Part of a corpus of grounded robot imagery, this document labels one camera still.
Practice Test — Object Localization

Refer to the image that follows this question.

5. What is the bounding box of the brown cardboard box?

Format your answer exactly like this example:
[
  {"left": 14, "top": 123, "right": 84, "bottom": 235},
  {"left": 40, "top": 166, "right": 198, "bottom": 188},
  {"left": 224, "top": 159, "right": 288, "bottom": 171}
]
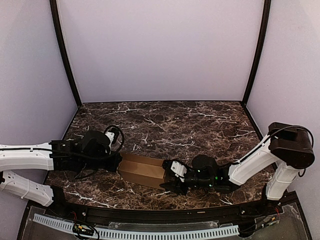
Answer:
[{"left": 117, "top": 153, "right": 167, "bottom": 189}]

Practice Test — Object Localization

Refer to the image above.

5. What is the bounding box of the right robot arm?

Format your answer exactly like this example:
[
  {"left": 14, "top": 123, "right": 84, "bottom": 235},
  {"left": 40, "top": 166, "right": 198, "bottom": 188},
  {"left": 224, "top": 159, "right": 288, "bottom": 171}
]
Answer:
[{"left": 159, "top": 122, "right": 315, "bottom": 201}]

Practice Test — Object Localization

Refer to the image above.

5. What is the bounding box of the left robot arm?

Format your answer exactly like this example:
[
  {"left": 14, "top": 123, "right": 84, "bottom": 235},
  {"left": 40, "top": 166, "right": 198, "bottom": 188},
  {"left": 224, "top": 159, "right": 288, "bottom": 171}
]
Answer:
[{"left": 0, "top": 125, "right": 125, "bottom": 207}]

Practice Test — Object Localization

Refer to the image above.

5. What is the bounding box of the small circuit board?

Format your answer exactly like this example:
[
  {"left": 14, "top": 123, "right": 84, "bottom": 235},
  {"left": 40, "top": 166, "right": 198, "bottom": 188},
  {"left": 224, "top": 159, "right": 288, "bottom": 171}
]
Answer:
[{"left": 72, "top": 223, "right": 95, "bottom": 236}]

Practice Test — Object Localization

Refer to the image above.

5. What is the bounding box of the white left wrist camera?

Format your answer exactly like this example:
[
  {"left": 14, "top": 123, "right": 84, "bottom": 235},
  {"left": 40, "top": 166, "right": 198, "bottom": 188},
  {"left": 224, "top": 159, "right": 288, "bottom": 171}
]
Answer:
[{"left": 103, "top": 125, "right": 125, "bottom": 153}]

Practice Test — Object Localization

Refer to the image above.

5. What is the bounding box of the white slotted cable duct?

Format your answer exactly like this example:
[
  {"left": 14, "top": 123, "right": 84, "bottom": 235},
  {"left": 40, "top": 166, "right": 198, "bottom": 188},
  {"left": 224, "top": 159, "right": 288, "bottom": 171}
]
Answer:
[{"left": 32, "top": 213, "right": 239, "bottom": 240}]

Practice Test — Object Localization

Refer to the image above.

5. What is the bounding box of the black front rail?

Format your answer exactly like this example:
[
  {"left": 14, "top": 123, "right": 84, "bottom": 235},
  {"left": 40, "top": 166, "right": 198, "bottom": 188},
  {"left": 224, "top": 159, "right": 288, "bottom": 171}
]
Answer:
[{"left": 46, "top": 200, "right": 283, "bottom": 226}]

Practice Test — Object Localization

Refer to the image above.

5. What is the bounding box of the left black frame post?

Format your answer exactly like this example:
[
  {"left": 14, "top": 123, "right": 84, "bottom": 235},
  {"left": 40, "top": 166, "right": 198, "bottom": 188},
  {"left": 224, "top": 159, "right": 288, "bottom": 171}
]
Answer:
[{"left": 49, "top": 0, "right": 82, "bottom": 109}]

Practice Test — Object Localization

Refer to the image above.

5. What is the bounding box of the black frame post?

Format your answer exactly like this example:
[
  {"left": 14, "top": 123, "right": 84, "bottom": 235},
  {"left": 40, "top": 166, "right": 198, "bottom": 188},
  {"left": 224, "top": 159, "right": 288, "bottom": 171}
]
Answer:
[
  {"left": 241, "top": 0, "right": 272, "bottom": 108},
  {"left": 49, "top": 0, "right": 82, "bottom": 109}
]

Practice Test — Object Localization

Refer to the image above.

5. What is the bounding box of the right black frame post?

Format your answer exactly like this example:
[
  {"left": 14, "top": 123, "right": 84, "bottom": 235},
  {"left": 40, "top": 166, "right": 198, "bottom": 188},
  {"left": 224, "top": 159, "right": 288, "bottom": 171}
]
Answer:
[{"left": 241, "top": 0, "right": 272, "bottom": 108}]

